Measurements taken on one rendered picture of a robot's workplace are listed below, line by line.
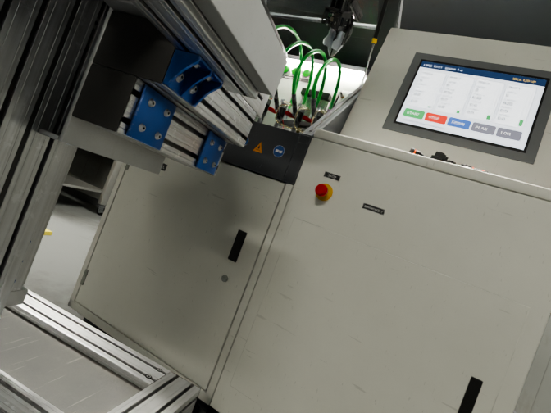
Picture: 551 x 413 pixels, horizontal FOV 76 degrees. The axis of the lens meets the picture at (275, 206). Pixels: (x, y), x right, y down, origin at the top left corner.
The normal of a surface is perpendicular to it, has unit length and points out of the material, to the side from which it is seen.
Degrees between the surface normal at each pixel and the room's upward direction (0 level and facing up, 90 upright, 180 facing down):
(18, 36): 90
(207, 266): 90
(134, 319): 90
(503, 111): 76
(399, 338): 90
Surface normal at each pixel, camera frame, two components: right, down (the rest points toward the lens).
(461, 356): -0.37, -0.15
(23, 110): 0.90, 0.34
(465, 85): -0.28, -0.37
